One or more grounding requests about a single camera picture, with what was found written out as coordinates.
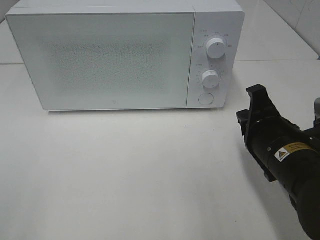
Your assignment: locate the round microwave door button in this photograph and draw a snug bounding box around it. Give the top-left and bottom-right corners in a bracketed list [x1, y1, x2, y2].
[198, 93, 214, 106]

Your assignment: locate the upper white microwave knob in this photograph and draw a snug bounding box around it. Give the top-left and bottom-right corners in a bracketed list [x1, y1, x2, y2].
[205, 36, 227, 59]

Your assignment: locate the white microwave oven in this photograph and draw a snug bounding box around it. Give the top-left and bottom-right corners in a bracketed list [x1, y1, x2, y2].
[5, 0, 245, 111]

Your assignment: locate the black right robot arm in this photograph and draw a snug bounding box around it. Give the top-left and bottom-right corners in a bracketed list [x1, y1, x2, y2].
[236, 84, 320, 240]

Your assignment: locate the white microwave door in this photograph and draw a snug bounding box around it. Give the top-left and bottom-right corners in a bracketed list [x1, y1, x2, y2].
[7, 13, 194, 111]

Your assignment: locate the lower white microwave knob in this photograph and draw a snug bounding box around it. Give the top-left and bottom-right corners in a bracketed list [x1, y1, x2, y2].
[201, 70, 221, 89]

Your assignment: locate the white microwave knob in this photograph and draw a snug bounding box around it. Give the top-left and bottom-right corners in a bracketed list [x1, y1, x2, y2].
[201, 70, 221, 89]
[205, 36, 227, 59]

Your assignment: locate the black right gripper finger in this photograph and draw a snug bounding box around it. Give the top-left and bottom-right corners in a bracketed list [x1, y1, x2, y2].
[246, 84, 281, 120]
[236, 109, 250, 137]

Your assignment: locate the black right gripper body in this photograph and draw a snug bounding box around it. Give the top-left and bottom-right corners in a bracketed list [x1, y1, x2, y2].
[244, 116, 320, 183]

